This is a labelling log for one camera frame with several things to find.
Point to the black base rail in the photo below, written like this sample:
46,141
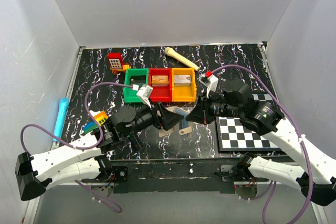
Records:
170,175

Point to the yellow plastic bin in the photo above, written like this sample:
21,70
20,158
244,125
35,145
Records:
184,87

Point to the beige toy microphone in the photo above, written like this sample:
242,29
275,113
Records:
172,53

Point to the blue toy microphone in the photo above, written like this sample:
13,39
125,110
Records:
63,107

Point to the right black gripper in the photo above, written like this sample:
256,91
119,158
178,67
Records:
200,114

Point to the red plastic bin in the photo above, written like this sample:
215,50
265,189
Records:
161,93

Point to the checkered chess board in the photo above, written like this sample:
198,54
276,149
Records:
234,137

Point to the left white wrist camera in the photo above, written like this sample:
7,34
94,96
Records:
144,93

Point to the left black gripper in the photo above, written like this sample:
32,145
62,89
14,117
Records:
168,118

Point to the beige leather card holder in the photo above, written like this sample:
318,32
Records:
183,128

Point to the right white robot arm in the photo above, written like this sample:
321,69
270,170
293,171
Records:
314,173

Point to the silver card box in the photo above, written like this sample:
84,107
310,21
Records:
181,80

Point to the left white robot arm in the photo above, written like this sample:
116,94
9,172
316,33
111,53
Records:
86,159

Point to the black card box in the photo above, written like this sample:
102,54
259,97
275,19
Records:
138,80

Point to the colourful toy block building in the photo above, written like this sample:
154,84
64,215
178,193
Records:
99,118

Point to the orange card box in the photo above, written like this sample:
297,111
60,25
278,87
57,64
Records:
159,81

